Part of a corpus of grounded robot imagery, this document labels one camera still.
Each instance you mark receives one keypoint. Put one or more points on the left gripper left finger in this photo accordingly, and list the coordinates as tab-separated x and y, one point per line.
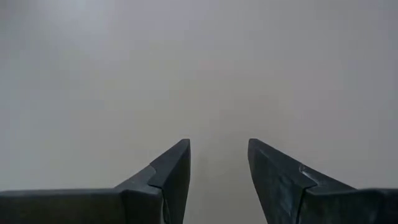
133	205

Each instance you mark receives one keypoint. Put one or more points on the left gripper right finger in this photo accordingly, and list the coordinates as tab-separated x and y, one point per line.
286	199

